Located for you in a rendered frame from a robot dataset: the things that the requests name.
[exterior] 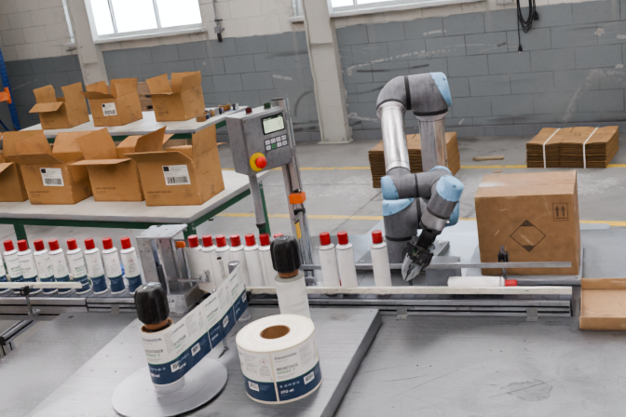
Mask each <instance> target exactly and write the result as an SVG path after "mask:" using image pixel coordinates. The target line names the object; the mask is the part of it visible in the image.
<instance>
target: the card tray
mask: <svg viewBox="0 0 626 417"><path fill-rule="evenodd" d="M580 281H581V304H580V317H579V329H580V330H626V277H606V278H581V279H580Z"/></svg>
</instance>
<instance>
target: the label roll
mask: <svg viewBox="0 0 626 417"><path fill-rule="evenodd" d="M236 341H237V346H238V355H239V360H240V365H241V369H242V374H243V380H244V384H245V389H246V393H247V395H248V396H249V397H250V398H251V399H253V400H255V401H257V402H261V403H265V404H281V403H287V402H292V401H295V400H298V399H300V398H303V397H306V396H308V395H309V394H311V393H312V392H314V391H315V390H316V389H317V388H318V387H319V386H320V384H321V381H322V374H321V368H320V358H319V352H318V346H317V340H316V334H315V329H314V324H313V322H312V321H311V320H310V319H309V318H307V317H305V316H299V315H275V316H267V317H264V318H260V319H258V320H255V321H253V322H252V323H250V324H248V325H246V326H245V327H244V328H242V329H241V330H240V331H239V332H238V334H237V337H236Z"/></svg>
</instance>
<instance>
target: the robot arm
mask: <svg viewBox="0 0 626 417"><path fill-rule="evenodd" d="M451 105H452V99H451V94H450V90H449V87H448V83H447V79H446V76H445V74H443V73H429V74H414V75H406V76H398V77H396V78H394V79H392V80H390V81H389V82H388V83H387V84H386V85H385V86H384V87H383V89H382V90H381V92H380V94H379V96H378V99H377V103H376V114H377V116H378V118H379V119H380V120H381V129H382V139H383V147H384V157H385V165H386V174H387V176H386V177H382V178H381V189H382V197H383V199H384V201H383V203H382V215H383V221H384V229H385V238H386V240H385V243H387V249H388V262H389V263H402V265H401V273H402V277H403V280H405V281H408V280H410V279H412V278H414V277H415V276H417V275H418V274H419V273H420V272H421V271H422V270H423V269H424V268H426V267H427V266H429V264H430V262H431V260H432V257H433V256H434V253H432V251H433V250H434V249H435V246H434V243H433V242H434V241H435V239H436V236H437V235H440V234H441V233H442V230H443V229H444V228H445V227H448V226H454V225H456V224H457V223H458V219H459V199H460V197H461V194H462V192H463V189H464V185H463V183H462V182H460V180H458V179H457V178H455V177H453V175H452V173H451V171H450V170H449V169H448V163H447V152H446V140H445V128H444V116H445V115H446V114H447V113H448V107H450V106H451ZM411 110H413V114H414V116H415V117H416V118H417V119H418V124H419V134H420V144H421V154H422V165H423V172H422V173H413V174H411V171H410V164H409V156H408V149H407V141H406V135H405V127H404V120H403V117H404V116H405V113H406V111H411ZM421 229H422V232H421V234H420V235H418V232H417V230H421ZM401 256H402V257H401ZM410 263H414V264H415V266H414V267H413V268H412V270H411V272H410V273H409V274H408V270H409V269H410ZM405 278H406V279H405Z"/></svg>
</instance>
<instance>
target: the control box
mask: <svg viewBox="0 0 626 417"><path fill-rule="evenodd" d="M271 107H272V106H271ZM252 111H253V114H245V111H243V112H240V113H236V114H230V115H227V116H226V117H225V121H226V126H227V131H228V137H229V141H230V147H231V152H232V157H233V162H234V168H235V172H236V173H240V174H244V175H248V176H252V175H255V174H258V173H261V172H264V171H267V170H270V169H272V168H278V167H281V166H284V165H287V164H290V163H291V162H292V161H293V160H292V154H291V147H290V142H289V136H288V130H287V125H286V118H285V113H284V108H282V107H279V106H277V107H272V109H269V110H264V106H261V107H257V108H254V109H252ZM279 113H283V120H284V126H285V129H283V130H281V131H277V132H274V133H270V134H267V135H264V132H263V127H262V121H261V118H263V117H266V116H270V115H273V114H279ZM286 133H287V139H288V144H289V145H287V146H283V147H280V148H278V149H275V150H271V151H268V152H266V151H265V143H264V140H266V139H270V138H273V137H277V136H279V135H282V134H286ZM259 156H263V157H264V158H265V159H266V162H267V163H266V166H265V167H264V168H258V167H256V165H255V160H256V159H257V158H258V157H259Z"/></svg>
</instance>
